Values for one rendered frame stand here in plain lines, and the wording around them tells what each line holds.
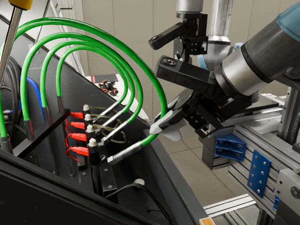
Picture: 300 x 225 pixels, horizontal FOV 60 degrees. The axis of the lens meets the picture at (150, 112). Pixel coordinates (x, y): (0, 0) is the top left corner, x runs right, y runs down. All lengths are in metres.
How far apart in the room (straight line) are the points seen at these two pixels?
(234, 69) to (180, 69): 0.09
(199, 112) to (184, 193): 0.35
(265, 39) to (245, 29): 2.93
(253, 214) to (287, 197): 0.99
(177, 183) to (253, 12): 2.79
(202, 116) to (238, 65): 0.11
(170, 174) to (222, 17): 0.68
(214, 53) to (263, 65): 0.75
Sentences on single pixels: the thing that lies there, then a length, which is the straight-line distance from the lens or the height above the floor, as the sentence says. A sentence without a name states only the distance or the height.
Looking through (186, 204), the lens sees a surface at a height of 0.95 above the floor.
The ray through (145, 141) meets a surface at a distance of 0.58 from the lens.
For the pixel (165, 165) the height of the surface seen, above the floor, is 0.95.
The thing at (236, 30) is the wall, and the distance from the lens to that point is 3.27.
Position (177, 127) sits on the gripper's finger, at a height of 1.22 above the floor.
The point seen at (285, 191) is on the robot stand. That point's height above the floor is 0.94.
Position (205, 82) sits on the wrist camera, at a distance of 0.45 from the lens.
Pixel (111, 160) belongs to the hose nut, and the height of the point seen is 1.11.
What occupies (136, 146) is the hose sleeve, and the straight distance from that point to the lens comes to 0.58.
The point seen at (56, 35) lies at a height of 1.37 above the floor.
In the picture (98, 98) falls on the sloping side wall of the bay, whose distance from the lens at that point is 0.99.
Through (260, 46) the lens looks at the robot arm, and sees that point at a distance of 0.42.
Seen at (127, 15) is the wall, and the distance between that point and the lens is 2.65.
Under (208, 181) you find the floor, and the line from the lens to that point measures 2.35.
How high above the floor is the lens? 1.46
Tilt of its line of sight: 25 degrees down
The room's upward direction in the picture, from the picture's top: straight up
